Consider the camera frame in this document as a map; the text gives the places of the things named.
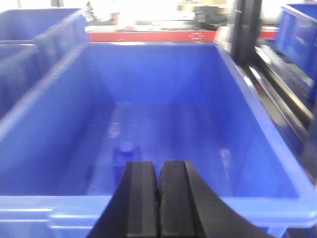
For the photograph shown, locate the blue plastic bin left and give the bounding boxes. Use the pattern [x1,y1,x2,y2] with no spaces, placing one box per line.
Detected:
[0,7,87,117]

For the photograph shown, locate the stainless steel shelf frame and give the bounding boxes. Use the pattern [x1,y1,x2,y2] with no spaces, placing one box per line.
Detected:
[225,0,317,179]

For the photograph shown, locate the blue bin far right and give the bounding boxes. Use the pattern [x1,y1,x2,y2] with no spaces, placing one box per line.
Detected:
[275,2,317,102]

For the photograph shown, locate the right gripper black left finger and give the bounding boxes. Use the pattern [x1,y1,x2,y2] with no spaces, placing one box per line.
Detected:
[87,161,159,238]

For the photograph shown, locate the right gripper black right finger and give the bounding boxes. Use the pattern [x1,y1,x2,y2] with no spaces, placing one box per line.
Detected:
[159,161,270,238]

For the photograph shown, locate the blue bottle part wide cap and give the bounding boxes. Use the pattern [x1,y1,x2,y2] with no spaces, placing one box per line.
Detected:
[113,142,141,177]

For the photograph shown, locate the blue plastic bin right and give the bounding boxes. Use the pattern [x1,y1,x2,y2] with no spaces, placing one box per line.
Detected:
[0,43,317,238]

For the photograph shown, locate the blue plastic bin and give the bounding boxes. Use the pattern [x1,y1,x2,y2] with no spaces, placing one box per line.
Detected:
[0,7,87,117]
[0,43,317,238]

